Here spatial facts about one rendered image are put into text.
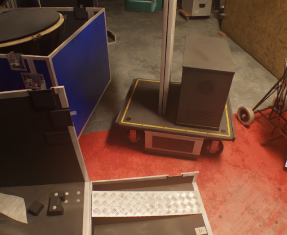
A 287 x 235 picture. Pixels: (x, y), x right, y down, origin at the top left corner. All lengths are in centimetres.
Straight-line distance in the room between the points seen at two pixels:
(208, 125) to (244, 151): 56
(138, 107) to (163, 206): 83
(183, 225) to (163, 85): 100
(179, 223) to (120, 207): 41
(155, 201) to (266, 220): 81
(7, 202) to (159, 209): 103
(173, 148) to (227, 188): 53
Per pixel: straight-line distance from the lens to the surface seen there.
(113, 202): 161
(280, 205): 202
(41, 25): 198
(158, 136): 182
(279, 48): 345
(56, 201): 159
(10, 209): 175
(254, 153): 225
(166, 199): 170
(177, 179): 177
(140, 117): 187
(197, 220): 172
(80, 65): 187
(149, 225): 166
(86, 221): 154
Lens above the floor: 155
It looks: 41 degrees down
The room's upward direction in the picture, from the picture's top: straight up
